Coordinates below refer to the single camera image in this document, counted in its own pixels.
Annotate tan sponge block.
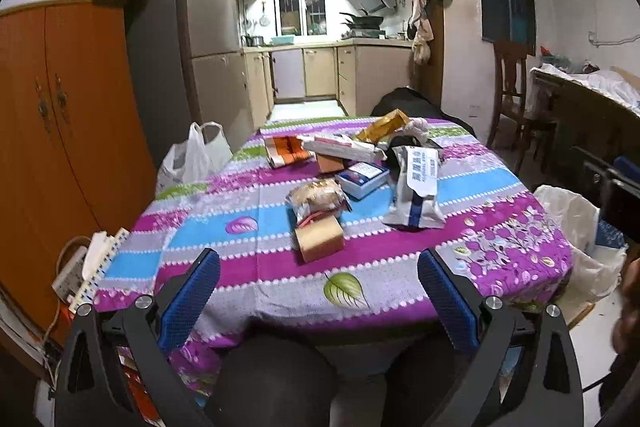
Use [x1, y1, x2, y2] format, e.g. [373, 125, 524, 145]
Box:
[295, 216, 345, 263]

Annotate black fabric pouch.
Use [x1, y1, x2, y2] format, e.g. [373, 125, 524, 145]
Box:
[385, 135, 422, 171]

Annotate long white red box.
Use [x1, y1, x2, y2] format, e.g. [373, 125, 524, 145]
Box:
[298, 133, 386, 162]

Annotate white cloth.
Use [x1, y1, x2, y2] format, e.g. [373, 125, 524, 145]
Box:
[400, 118, 431, 146]

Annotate white lined trash bin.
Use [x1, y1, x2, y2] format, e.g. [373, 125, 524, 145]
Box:
[534, 185, 627, 326]

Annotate beige kitchen base cabinets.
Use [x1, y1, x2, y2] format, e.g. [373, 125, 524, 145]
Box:
[241, 38, 413, 127]

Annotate white power strip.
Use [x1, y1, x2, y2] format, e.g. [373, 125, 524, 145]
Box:
[51, 245, 88, 303]

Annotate white blue paper package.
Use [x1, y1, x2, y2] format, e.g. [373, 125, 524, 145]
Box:
[382, 147, 446, 229]

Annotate orange wooden cabinet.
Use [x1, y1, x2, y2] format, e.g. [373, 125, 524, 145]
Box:
[1, 1, 155, 343]

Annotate colourful floral tablecloth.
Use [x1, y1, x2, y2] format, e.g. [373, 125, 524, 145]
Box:
[92, 116, 574, 408]

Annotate blue white small box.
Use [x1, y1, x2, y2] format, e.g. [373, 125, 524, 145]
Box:
[336, 162, 390, 199]

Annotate dark wooden side table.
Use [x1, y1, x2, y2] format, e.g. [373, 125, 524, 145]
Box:
[529, 68, 639, 192]

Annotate wooden chair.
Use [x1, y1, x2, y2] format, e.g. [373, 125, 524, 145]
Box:
[486, 40, 556, 174]

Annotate crinkled snack wrapper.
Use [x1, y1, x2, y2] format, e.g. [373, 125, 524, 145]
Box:
[286, 178, 352, 225]

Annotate white plastic bag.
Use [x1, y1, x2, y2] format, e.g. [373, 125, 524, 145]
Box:
[155, 121, 232, 196]

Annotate gold foil package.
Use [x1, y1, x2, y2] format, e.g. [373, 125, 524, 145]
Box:
[354, 109, 409, 144]

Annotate small brown box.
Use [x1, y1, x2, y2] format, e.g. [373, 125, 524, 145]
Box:
[316, 154, 347, 174]

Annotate black bag behind table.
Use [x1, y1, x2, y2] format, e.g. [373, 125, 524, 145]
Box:
[371, 87, 476, 136]

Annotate orange white striped bag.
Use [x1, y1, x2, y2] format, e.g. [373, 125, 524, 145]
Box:
[264, 135, 312, 169]

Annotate hanging plastic bags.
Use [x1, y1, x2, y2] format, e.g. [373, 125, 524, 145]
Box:
[409, 0, 452, 65]

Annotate grey refrigerator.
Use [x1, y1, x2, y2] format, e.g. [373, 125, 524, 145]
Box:
[125, 0, 255, 162]

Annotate black wok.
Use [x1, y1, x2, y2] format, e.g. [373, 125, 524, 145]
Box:
[341, 12, 384, 30]

